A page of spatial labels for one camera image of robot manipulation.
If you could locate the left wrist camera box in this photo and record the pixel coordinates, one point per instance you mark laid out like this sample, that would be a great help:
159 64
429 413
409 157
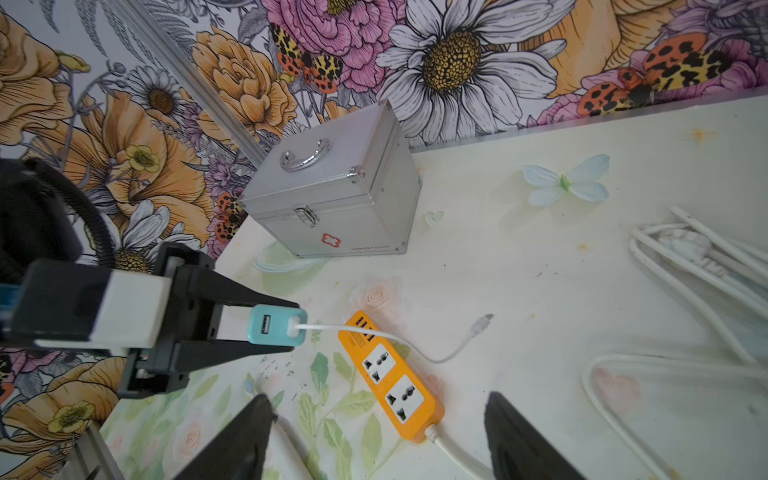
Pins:
67 306

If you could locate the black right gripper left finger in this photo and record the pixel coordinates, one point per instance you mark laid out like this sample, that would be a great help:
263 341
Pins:
239 450

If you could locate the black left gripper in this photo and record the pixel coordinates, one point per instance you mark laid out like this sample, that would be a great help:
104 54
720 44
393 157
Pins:
184 344

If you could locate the orange power strip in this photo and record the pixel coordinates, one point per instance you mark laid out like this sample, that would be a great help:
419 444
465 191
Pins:
404 397

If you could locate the silver aluminium first-aid case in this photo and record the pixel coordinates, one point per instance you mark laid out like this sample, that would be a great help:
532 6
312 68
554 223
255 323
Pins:
346 187

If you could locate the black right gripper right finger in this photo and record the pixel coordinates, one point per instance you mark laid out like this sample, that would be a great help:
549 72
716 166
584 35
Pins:
518 450

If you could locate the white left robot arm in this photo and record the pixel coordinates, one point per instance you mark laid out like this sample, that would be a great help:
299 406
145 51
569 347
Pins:
45 216

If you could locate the teal USB charger plug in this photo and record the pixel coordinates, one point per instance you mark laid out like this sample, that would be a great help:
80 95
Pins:
276 326

